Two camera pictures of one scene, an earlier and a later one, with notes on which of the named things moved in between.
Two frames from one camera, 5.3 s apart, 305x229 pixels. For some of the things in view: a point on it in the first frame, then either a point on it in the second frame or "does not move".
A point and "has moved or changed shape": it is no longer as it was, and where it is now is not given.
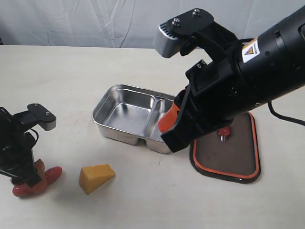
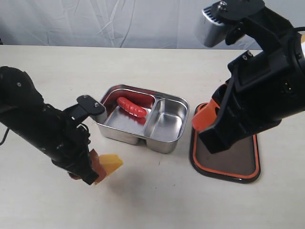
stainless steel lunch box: [128, 115] does not move
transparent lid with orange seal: [229, 153] does not move
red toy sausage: [50, 175] -> [131, 107]
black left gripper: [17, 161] -> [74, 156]
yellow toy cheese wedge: [93, 177] has moved or changed shape
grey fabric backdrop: [125, 24] does not move
